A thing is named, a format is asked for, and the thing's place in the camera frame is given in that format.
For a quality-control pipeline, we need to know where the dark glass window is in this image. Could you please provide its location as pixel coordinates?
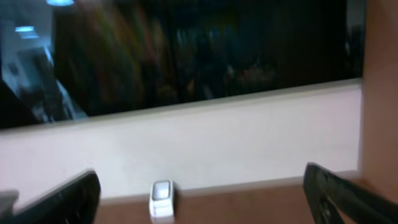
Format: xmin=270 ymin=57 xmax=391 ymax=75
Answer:
xmin=1 ymin=0 xmax=366 ymax=129

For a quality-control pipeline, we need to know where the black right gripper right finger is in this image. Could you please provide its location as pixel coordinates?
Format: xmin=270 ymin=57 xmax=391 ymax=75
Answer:
xmin=303 ymin=162 xmax=397 ymax=224

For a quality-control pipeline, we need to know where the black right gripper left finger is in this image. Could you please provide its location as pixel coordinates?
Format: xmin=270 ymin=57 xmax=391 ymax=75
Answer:
xmin=1 ymin=170 xmax=101 ymax=224

